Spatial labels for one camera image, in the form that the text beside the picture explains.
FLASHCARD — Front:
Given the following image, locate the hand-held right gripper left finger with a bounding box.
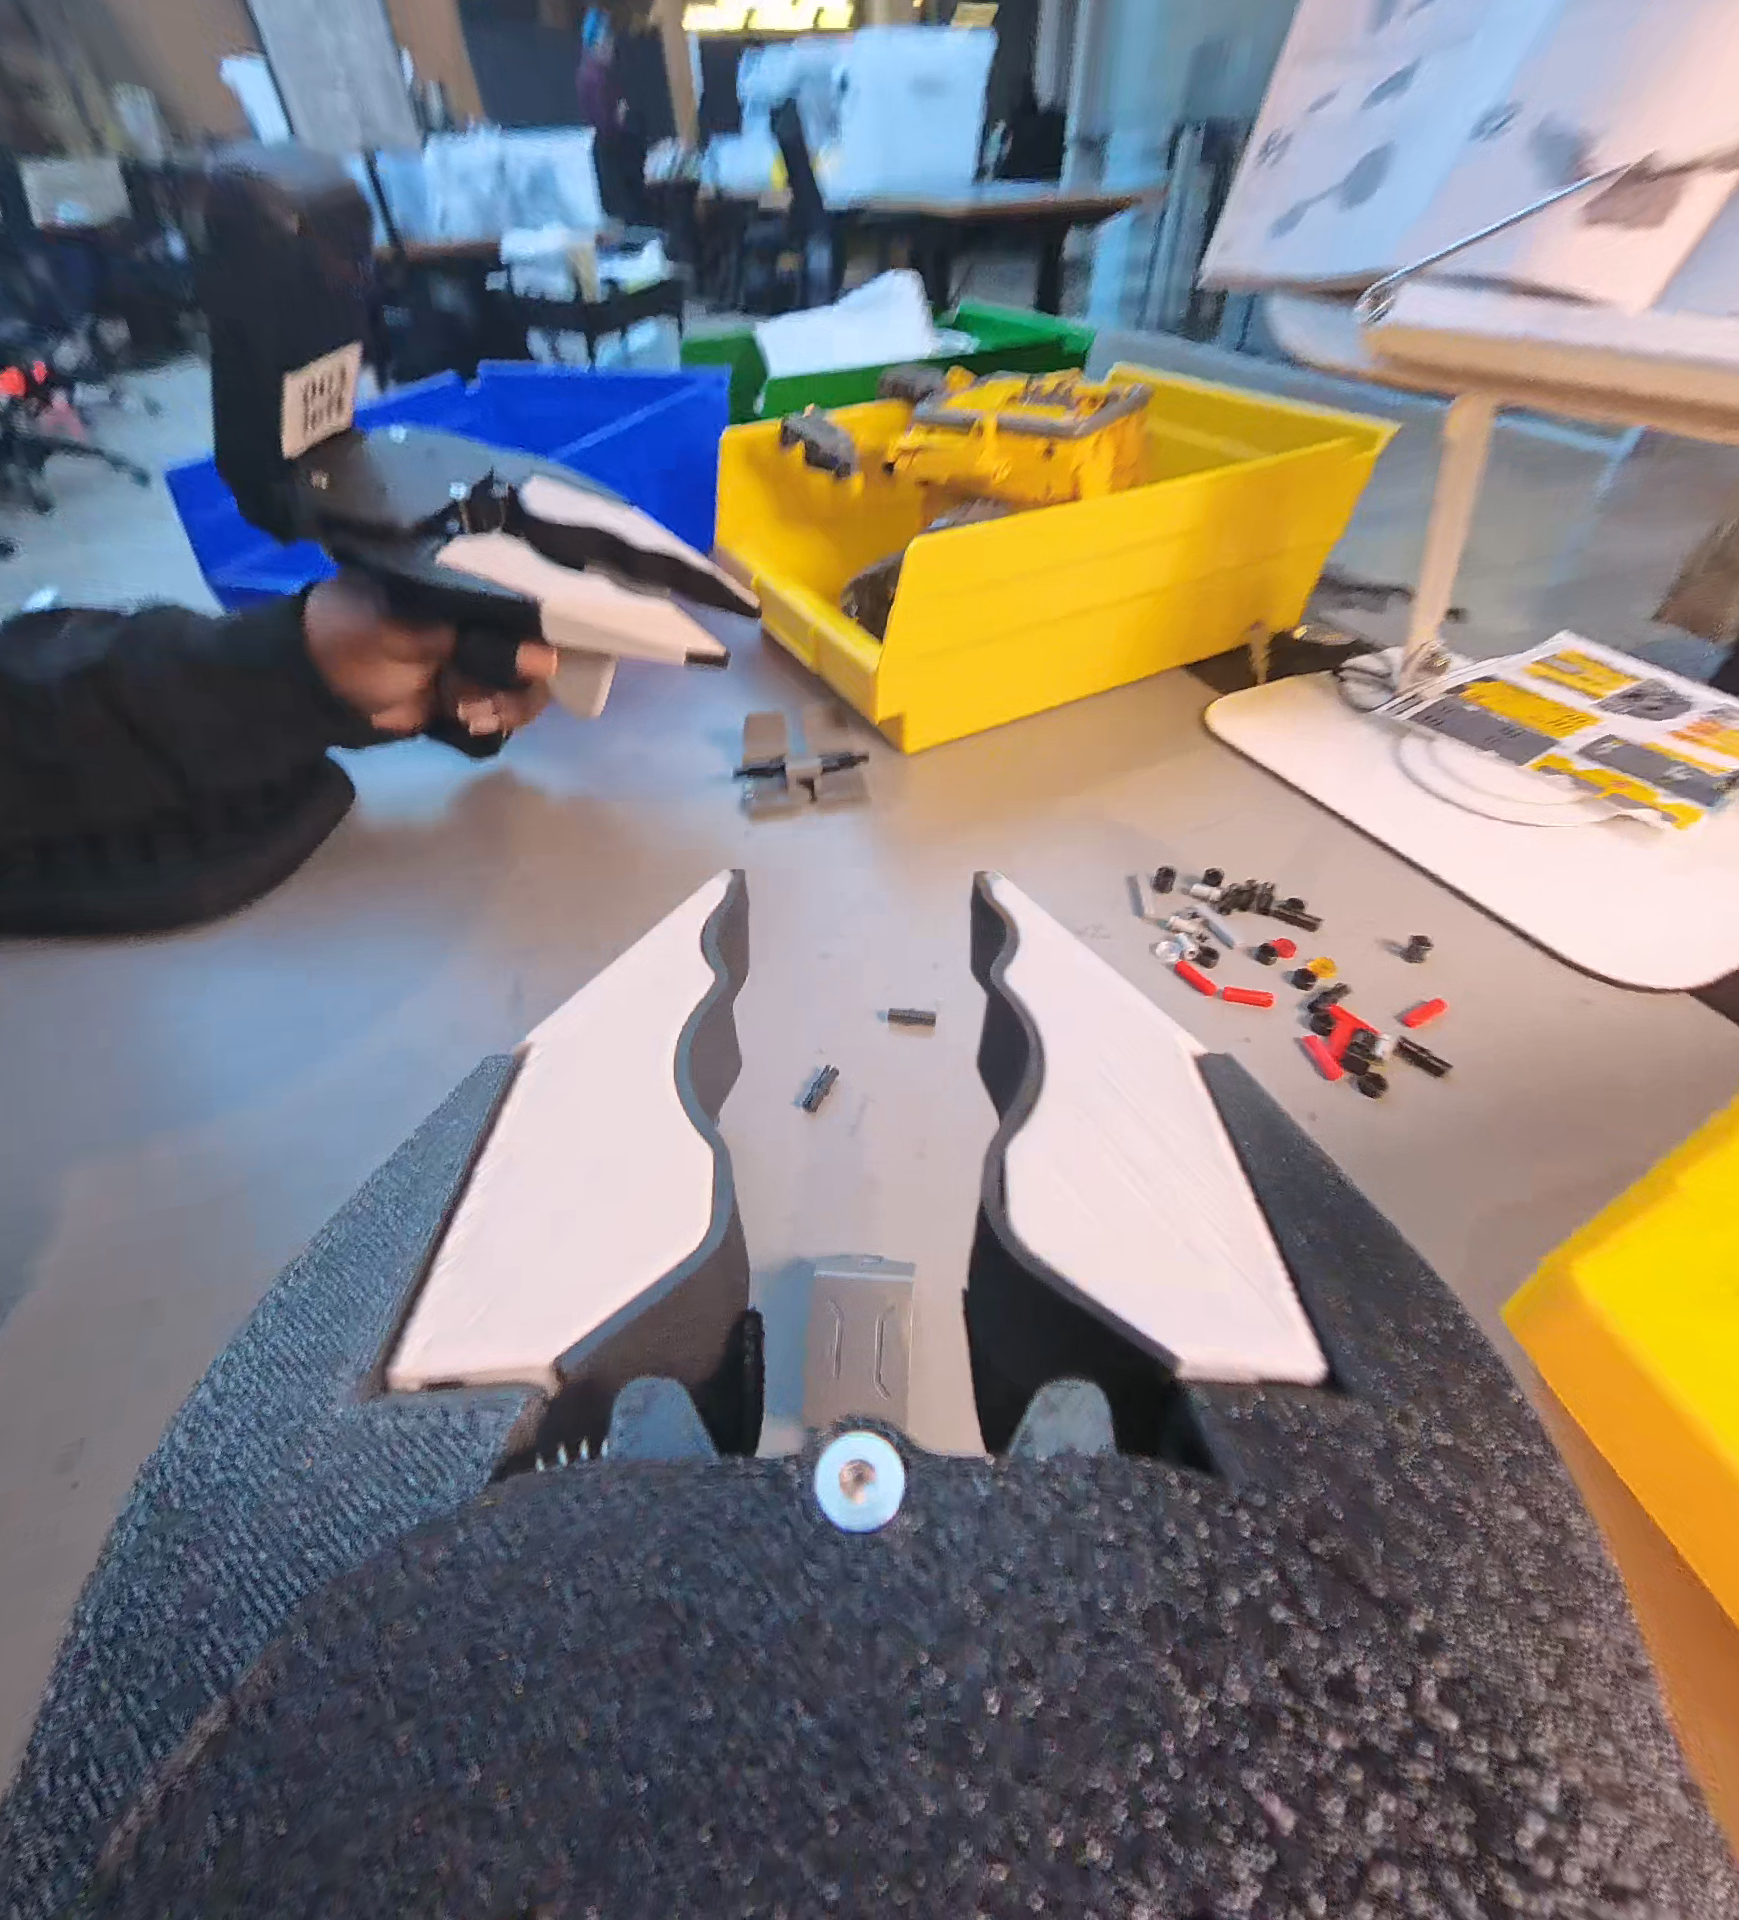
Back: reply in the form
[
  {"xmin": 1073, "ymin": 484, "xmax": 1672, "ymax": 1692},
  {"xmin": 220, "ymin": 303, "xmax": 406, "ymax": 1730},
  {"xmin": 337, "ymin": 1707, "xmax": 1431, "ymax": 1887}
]
[{"xmin": 383, "ymin": 867, "xmax": 769, "ymax": 1457}]

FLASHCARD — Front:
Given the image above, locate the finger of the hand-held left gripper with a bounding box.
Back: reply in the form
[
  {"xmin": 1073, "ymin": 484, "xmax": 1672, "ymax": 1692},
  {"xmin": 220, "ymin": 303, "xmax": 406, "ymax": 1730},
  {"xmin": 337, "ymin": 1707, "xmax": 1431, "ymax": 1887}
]
[
  {"xmin": 430, "ymin": 529, "xmax": 733, "ymax": 722},
  {"xmin": 507, "ymin": 475, "xmax": 763, "ymax": 619}
]

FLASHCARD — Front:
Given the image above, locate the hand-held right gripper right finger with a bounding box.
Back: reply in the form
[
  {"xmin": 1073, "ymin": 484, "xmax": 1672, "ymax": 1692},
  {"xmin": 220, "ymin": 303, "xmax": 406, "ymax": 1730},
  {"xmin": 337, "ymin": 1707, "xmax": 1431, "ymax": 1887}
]
[{"xmin": 962, "ymin": 870, "xmax": 1331, "ymax": 1458}]

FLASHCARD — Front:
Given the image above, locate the blue plastic bin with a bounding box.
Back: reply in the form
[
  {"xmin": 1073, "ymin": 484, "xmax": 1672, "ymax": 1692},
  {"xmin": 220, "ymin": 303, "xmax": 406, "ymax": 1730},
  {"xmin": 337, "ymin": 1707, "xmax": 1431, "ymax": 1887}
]
[{"xmin": 164, "ymin": 361, "xmax": 733, "ymax": 612}]

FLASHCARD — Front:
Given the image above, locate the grey toy bracket piece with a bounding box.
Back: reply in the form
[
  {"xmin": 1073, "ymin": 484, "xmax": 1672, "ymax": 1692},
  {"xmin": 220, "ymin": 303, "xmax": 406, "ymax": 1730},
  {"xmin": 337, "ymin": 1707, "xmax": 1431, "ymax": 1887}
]
[{"xmin": 803, "ymin": 1254, "xmax": 920, "ymax": 1430}]

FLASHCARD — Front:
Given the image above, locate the grey desk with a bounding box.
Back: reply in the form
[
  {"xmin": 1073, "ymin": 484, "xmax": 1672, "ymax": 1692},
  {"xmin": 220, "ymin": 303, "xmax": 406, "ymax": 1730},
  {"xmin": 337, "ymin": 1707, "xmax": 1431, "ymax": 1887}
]
[{"xmin": 0, "ymin": 598, "xmax": 1739, "ymax": 1920}]

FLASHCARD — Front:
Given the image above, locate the person's left hand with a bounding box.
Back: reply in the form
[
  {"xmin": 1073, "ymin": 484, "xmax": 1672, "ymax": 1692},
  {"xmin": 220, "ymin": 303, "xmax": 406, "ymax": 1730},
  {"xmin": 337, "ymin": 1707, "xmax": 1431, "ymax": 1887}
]
[{"xmin": 303, "ymin": 577, "xmax": 559, "ymax": 743}]

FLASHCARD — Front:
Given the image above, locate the whiteboard on stand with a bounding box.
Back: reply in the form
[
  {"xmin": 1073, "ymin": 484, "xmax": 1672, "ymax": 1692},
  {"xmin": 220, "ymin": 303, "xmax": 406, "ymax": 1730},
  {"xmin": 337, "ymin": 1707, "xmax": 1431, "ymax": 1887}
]
[{"xmin": 247, "ymin": 0, "xmax": 421, "ymax": 152}]

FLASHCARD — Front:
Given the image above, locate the pile of small toy parts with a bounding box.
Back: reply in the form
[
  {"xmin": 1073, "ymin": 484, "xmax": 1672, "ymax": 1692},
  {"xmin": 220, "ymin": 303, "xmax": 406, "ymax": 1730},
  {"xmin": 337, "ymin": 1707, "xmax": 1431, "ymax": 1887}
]
[{"xmin": 1131, "ymin": 861, "xmax": 1456, "ymax": 1099}]

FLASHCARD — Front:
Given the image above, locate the grey toy panel assembly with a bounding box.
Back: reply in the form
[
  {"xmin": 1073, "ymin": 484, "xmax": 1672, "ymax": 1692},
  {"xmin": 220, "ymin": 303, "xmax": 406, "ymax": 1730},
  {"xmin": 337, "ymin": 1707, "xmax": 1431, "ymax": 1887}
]
[{"xmin": 733, "ymin": 707, "xmax": 871, "ymax": 819}]

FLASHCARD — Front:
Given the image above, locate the white foam sheet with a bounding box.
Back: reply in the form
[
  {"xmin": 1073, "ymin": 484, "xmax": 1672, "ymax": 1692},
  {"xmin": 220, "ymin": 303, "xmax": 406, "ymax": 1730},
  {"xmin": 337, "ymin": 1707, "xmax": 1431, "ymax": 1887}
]
[{"xmin": 751, "ymin": 271, "xmax": 946, "ymax": 376}]

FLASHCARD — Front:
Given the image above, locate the yellow toy tracked vehicle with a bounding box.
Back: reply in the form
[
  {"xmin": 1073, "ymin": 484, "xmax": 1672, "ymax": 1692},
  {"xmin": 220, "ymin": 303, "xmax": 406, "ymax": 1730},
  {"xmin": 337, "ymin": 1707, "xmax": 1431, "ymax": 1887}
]
[{"xmin": 779, "ymin": 365, "xmax": 1156, "ymax": 639}]

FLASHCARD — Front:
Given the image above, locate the green plastic bin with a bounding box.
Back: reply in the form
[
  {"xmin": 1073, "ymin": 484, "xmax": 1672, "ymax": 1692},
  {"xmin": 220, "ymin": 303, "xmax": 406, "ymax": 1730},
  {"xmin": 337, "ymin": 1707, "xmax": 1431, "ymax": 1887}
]
[{"xmin": 680, "ymin": 300, "xmax": 1095, "ymax": 425}]

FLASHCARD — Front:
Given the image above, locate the yellow plastic bin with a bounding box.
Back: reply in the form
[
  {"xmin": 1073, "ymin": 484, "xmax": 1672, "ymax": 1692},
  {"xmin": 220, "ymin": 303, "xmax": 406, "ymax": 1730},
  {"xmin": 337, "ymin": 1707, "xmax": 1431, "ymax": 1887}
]
[
  {"xmin": 713, "ymin": 365, "xmax": 1398, "ymax": 756},
  {"xmin": 1503, "ymin": 1042, "xmax": 1739, "ymax": 1757}
]

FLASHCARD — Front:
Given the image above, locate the white storage box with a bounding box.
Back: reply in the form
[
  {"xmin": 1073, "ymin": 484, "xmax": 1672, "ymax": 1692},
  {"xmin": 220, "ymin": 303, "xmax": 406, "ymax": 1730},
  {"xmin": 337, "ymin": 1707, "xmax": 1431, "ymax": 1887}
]
[{"xmin": 823, "ymin": 25, "xmax": 999, "ymax": 206}]

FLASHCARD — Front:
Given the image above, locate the background work table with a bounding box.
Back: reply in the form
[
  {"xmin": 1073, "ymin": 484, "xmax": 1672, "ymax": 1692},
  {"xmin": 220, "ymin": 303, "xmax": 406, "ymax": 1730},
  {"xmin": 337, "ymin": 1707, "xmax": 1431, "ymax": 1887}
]
[{"xmin": 688, "ymin": 179, "xmax": 1162, "ymax": 316}]

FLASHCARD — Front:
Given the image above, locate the white book stand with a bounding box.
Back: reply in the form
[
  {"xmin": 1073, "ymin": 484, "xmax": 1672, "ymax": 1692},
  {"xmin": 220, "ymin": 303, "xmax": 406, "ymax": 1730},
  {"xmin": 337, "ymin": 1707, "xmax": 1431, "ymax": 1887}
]
[{"xmin": 1205, "ymin": 277, "xmax": 1739, "ymax": 991}]

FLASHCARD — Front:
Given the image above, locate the yellow printed leaflet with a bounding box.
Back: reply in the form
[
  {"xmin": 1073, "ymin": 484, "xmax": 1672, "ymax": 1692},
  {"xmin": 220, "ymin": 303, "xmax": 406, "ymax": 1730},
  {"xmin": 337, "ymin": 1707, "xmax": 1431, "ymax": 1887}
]
[{"xmin": 1370, "ymin": 629, "xmax": 1739, "ymax": 829}]

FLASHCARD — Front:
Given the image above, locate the open instruction booklet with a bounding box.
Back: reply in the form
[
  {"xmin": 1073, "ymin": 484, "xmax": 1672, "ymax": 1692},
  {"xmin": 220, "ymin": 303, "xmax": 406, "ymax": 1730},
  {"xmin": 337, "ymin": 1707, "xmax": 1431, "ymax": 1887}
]
[{"xmin": 1197, "ymin": 0, "xmax": 1739, "ymax": 325}]

